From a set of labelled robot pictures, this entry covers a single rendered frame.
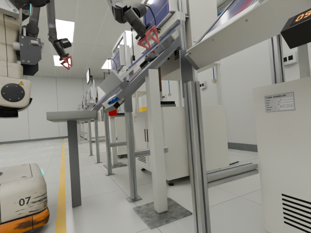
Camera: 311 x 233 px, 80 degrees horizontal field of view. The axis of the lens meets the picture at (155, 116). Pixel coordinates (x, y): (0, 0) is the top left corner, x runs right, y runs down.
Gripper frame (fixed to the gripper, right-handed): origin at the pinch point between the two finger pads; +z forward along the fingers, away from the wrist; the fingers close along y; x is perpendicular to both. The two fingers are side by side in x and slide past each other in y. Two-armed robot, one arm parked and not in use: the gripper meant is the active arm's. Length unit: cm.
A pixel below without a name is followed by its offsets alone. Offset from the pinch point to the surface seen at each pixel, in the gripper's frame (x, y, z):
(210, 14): -94, 41, 13
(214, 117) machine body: -28, 39, 80
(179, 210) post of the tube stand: 52, 3, 75
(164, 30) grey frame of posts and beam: -56, 56, -3
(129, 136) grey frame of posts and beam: 37, 34, 33
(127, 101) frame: 21.8, 33.5, 15.2
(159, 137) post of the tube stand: 30, 7, 39
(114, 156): 49, 141, 65
